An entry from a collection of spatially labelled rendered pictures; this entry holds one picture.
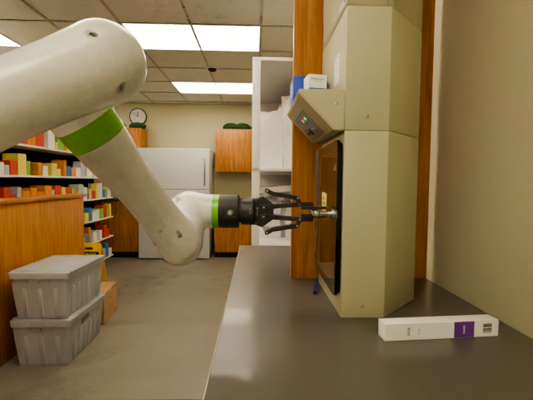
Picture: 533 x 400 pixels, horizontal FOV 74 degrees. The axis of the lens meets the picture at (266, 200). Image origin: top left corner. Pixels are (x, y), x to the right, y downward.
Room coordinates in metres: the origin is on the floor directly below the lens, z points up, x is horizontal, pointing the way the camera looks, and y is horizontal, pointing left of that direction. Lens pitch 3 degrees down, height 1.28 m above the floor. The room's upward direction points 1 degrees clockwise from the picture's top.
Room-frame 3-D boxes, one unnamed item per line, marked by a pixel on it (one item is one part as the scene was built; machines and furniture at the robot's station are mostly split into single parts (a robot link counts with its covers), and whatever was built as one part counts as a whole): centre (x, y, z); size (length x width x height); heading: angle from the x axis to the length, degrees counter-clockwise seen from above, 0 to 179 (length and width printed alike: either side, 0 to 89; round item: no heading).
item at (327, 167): (1.04, -0.18, 1.19); 0.30 x 0.01 x 0.40; 1
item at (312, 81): (0.99, -0.13, 1.54); 0.05 x 0.05 x 0.06; 10
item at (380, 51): (1.05, -0.31, 1.33); 0.32 x 0.25 x 0.77; 2
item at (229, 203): (0.98, 0.10, 1.20); 0.12 x 0.06 x 0.09; 1
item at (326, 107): (1.04, -0.13, 1.46); 0.32 x 0.11 x 0.10; 2
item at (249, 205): (0.99, 0.03, 1.20); 0.09 x 0.07 x 0.08; 91
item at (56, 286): (2.65, 1.54, 0.49); 0.60 x 0.42 x 0.33; 2
